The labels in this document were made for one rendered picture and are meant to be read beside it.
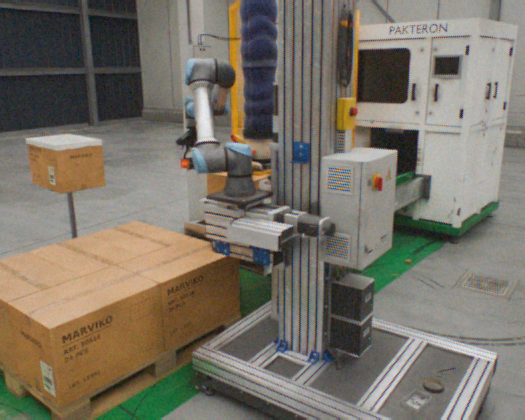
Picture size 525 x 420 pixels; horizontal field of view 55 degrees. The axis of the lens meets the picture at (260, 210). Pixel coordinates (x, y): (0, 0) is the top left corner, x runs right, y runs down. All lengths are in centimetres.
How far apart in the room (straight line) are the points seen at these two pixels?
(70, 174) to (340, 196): 278
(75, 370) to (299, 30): 179
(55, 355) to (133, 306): 42
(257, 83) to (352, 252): 140
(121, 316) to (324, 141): 127
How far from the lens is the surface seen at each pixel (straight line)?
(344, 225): 217
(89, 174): 450
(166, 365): 288
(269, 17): 320
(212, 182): 325
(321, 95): 219
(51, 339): 239
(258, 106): 318
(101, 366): 260
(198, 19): 424
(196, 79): 235
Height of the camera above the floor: 160
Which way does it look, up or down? 16 degrees down
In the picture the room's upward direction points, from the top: 1 degrees counter-clockwise
